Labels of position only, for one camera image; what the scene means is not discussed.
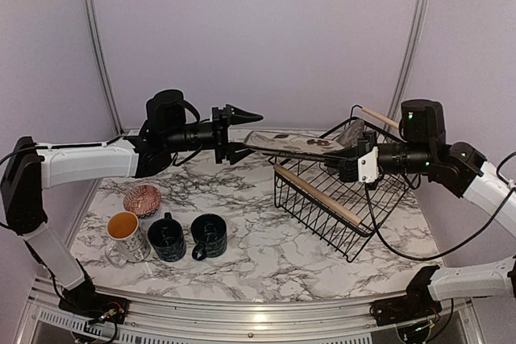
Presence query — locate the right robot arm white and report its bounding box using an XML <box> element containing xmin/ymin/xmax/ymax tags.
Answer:
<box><xmin>227</xmin><ymin>99</ymin><xmax>515</xmax><ymax>318</ymax></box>

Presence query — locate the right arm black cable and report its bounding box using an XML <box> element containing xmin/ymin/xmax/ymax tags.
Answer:
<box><xmin>364</xmin><ymin>156</ymin><xmax>516</xmax><ymax>261</ymax></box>

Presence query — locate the dark blue mug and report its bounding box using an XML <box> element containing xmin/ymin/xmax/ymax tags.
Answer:
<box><xmin>148</xmin><ymin>212</ymin><xmax>186</xmax><ymax>263</ymax></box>

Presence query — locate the dark green mug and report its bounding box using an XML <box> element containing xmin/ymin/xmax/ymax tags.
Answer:
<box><xmin>190</xmin><ymin>213</ymin><xmax>227</xmax><ymax>261</ymax></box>

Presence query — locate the aluminium frame post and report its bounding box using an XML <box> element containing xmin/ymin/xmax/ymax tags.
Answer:
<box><xmin>83</xmin><ymin>0</ymin><xmax>123</xmax><ymax>135</ymax></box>
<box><xmin>388</xmin><ymin>0</ymin><xmax>429</xmax><ymax>118</ymax></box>

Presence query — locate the front wooden rack handle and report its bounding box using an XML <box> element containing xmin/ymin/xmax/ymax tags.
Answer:
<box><xmin>273</xmin><ymin>164</ymin><xmax>362</xmax><ymax>226</ymax></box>

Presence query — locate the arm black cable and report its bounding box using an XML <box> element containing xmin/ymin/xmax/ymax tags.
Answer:
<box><xmin>364</xmin><ymin>156</ymin><xmax>516</xmax><ymax>261</ymax></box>
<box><xmin>171</xmin><ymin>100</ymin><xmax>202</xmax><ymax>168</ymax></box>

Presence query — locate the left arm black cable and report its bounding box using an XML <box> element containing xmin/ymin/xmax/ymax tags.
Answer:
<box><xmin>171</xmin><ymin>100</ymin><xmax>202</xmax><ymax>168</ymax></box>

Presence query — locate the aluminium frame post left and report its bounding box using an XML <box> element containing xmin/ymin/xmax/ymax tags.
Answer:
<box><xmin>83</xmin><ymin>0</ymin><xmax>123</xmax><ymax>135</ymax></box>

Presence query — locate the aluminium front table rail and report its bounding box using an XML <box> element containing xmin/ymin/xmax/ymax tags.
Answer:
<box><xmin>14</xmin><ymin>278</ymin><xmax>487</xmax><ymax>343</ymax></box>

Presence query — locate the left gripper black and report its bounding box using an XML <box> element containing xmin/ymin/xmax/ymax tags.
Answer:
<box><xmin>164</xmin><ymin>104</ymin><xmax>264</xmax><ymax>165</ymax></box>

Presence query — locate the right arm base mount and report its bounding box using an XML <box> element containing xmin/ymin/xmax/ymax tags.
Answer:
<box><xmin>369</xmin><ymin>265</ymin><xmax>442</xmax><ymax>326</ymax></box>

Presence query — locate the black wire dish rack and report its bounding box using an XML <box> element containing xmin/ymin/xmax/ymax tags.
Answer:
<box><xmin>269</xmin><ymin>156</ymin><xmax>418</xmax><ymax>263</ymax></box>

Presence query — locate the red white patterned bowl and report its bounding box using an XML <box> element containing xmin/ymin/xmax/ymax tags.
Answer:
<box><xmin>123</xmin><ymin>184</ymin><xmax>161</xmax><ymax>218</ymax></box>

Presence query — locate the aluminium frame post right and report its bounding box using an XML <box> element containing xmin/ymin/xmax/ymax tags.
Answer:
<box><xmin>388</xmin><ymin>0</ymin><xmax>429</xmax><ymax>118</ymax></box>

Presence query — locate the rear wooden rack handle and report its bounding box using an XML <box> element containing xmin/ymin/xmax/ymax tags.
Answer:
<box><xmin>361</xmin><ymin>107</ymin><xmax>399</xmax><ymax>130</ymax></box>

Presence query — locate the black round plate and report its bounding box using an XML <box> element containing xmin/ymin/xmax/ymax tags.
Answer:
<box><xmin>335</xmin><ymin>119</ymin><xmax>365</xmax><ymax>148</ymax></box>

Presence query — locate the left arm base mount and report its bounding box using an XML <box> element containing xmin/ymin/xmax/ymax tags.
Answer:
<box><xmin>58</xmin><ymin>275</ymin><xmax>129</xmax><ymax>324</ymax></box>

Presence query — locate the white patterned mug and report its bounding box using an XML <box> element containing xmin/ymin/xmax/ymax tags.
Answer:
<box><xmin>105</xmin><ymin>212</ymin><xmax>151</xmax><ymax>268</ymax></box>

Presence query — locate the wooden rack handle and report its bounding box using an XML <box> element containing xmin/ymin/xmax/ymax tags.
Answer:
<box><xmin>273</xmin><ymin>164</ymin><xmax>362</xmax><ymax>226</ymax></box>
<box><xmin>361</xmin><ymin>107</ymin><xmax>399</xmax><ymax>130</ymax></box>

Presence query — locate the square patterned plate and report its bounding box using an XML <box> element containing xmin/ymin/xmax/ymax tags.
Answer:
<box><xmin>243</xmin><ymin>131</ymin><xmax>359</xmax><ymax>161</ymax></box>

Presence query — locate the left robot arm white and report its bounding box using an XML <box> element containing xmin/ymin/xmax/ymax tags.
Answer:
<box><xmin>1</xmin><ymin>89</ymin><xmax>263</xmax><ymax>316</ymax></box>

